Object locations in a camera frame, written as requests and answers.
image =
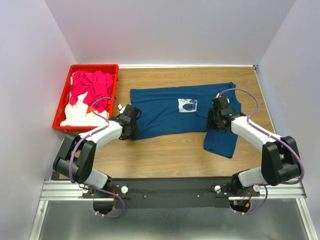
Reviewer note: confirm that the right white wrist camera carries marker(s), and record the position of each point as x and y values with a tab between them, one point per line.
220	95

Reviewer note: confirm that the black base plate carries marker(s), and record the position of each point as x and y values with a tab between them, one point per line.
176	192

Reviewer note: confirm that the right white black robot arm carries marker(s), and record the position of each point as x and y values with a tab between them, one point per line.
280	160

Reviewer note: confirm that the white t shirt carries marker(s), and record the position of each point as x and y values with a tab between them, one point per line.
77	116

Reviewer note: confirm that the blue printed t shirt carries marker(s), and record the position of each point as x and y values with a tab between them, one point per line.
185	109

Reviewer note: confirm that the magenta t shirt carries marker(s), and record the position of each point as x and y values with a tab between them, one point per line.
95	85

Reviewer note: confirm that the orange t shirt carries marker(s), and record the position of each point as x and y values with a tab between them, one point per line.
101	105

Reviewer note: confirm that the aluminium frame rail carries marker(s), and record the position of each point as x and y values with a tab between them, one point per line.
56	188

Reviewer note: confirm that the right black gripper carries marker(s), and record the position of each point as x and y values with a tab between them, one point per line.
210	123

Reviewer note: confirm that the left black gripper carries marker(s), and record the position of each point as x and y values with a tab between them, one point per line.
135	134

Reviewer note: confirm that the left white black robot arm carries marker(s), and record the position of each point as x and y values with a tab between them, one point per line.
76	155

